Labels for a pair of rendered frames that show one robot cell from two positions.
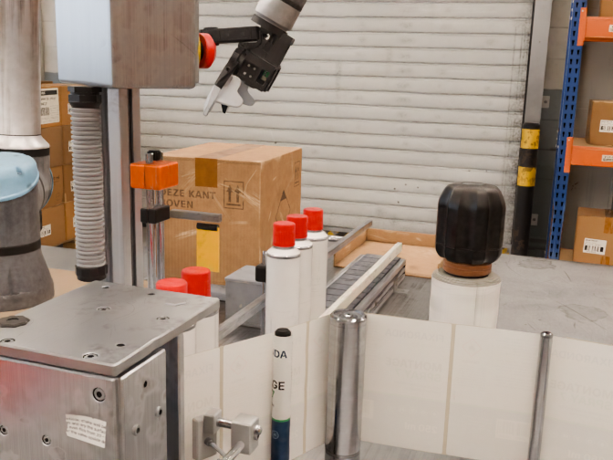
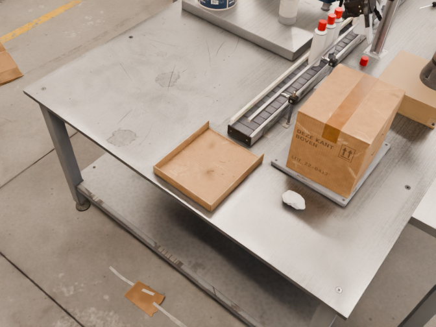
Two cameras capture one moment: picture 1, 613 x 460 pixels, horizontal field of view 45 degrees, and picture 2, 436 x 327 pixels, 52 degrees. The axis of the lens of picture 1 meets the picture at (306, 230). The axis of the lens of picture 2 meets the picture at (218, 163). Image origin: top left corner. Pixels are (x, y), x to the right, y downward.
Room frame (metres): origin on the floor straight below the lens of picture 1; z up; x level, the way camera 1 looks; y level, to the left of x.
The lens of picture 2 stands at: (2.82, 0.10, 2.05)
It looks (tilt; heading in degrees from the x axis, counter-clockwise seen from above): 49 degrees down; 198
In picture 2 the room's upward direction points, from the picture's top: 3 degrees clockwise
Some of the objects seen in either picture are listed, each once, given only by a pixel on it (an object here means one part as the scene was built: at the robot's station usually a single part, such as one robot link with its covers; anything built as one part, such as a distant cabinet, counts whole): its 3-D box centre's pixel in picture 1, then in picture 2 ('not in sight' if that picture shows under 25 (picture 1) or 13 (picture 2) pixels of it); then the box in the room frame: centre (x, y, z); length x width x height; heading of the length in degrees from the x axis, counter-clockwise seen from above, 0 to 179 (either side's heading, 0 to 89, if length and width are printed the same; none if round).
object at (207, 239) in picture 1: (207, 247); not in sight; (0.86, 0.12, 1.09); 0.03 x 0.01 x 0.06; 71
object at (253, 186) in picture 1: (232, 209); (343, 130); (1.65, 0.17, 0.99); 0.30 x 0.24 x 0.27; 164
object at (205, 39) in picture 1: (200, 50); not in sight; (0.83, 0.12, 1.32); 0.04 x 0.03 x 0.04; 36
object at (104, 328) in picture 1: (102, 319); not in sight; (0.47, 0.14, 1.14); 0.14 x 0.11 x 0.01; 161
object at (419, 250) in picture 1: (399, 251); (209, 162); (1.84, -0.24, 0.85); 0.30 x 0.26 x 0.04; 161
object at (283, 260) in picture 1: (283, 289); (333, 30); (1.06, 0.03, 0.98); 0.05 x 0.05 x 0.20
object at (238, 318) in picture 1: (288, 282); (325, 52); (1.19, 0.03, 0.95); 1.07 x 0.01 x 0.01; 161
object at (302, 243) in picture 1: (296, 278); (326, 36); (1.12, 0.01, 0.98); 0.05 x 0.05 x 0.20
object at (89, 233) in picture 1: (88, 185); not in sight; (0.78, 0.24, 1.18); 0.04 x 0.04 x 0.21
